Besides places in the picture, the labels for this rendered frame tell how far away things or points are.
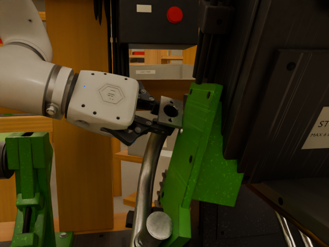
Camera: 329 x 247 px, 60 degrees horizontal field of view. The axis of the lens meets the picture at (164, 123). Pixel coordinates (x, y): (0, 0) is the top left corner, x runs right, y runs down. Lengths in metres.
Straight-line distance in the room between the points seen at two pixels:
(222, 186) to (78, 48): 0.48
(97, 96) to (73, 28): 0.31
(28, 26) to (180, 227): 0.38
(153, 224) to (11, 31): 0.37
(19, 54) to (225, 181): 0.35
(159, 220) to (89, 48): 0.46
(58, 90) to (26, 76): 0.05
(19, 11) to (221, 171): 0.38
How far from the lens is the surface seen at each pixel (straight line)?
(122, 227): 0.83
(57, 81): 0.45
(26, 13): 0.52
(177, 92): 0.83
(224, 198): 0.42
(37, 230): 0.64
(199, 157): 0.38
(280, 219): 0.46
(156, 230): 0.40
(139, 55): 9.89
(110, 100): 0.45
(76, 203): 0.80
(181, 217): 0.39
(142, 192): 0.53
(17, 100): 0.46
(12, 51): 0.49
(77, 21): 0.74
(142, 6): 0.64
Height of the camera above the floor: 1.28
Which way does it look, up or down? 9 degrees down
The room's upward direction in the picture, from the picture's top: straight up
